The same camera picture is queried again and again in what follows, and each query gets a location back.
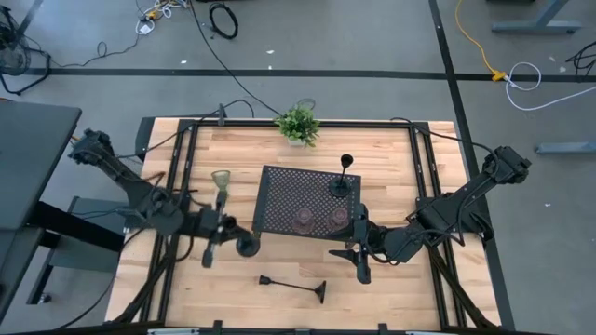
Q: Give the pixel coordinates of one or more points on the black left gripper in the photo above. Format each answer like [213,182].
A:
[210,253]

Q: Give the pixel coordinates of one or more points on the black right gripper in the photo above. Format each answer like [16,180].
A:
[364,272]

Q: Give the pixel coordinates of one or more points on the short black candlestick holder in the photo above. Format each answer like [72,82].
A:
[249,245]

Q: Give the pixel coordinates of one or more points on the pink ribbed glass candle holder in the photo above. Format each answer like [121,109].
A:
[303,221]
[338,219]

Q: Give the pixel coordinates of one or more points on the medium black candlestick holder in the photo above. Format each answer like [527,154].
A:
[340,188]

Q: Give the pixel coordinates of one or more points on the clear ribbed glass candle holder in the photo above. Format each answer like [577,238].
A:
[220,178]

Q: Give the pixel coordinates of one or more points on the long black candlestick holder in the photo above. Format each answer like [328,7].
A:
[320,292]

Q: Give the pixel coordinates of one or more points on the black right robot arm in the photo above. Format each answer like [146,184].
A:
[447,214]

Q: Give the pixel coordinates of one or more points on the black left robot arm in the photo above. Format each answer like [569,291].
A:
[139,191]

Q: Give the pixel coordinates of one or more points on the black perforated metal stand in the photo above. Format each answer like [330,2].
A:
[288,195]

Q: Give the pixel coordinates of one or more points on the green plant in white pot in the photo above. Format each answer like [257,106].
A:
[298,123]

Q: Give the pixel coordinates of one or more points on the black control box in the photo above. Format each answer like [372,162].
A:
[145,137]

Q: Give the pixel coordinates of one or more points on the black desk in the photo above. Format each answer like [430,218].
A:
[28,153]

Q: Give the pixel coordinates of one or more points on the grey desk foot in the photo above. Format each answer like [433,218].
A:
[535,26]
[568,148]

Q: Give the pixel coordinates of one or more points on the black floor fan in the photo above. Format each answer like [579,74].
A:
[11,56]

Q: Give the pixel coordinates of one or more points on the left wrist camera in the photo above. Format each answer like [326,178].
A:
[208,221]

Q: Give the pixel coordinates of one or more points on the black aluminium table frame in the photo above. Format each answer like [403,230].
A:
[354,124]

